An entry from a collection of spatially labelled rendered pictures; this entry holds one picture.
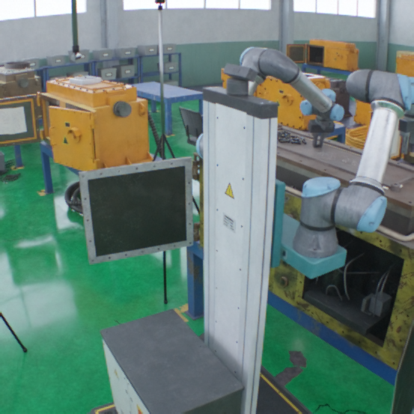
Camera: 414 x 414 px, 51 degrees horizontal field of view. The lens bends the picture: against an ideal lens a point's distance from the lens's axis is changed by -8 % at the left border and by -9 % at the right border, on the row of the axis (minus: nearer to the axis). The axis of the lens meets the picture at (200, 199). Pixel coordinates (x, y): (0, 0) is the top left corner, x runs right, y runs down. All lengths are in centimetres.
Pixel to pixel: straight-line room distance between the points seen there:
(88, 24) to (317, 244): 1017
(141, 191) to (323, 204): 144
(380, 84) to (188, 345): 118
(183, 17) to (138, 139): 841
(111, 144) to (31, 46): 675
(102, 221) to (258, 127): 149
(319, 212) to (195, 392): 74
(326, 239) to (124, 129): 312
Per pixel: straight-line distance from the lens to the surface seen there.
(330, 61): 1289
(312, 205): 143
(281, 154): 230
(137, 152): 447
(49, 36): 1092
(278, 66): 189
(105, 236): 271
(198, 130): 568
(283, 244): 155
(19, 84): 688
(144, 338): 189
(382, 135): 147
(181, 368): 174
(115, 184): 260
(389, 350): 209
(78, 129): 422
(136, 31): 1185
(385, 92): 152
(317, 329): 239
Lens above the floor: 204
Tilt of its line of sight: 23 degrees down
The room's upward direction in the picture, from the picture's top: 1 degrees counter-clockwise
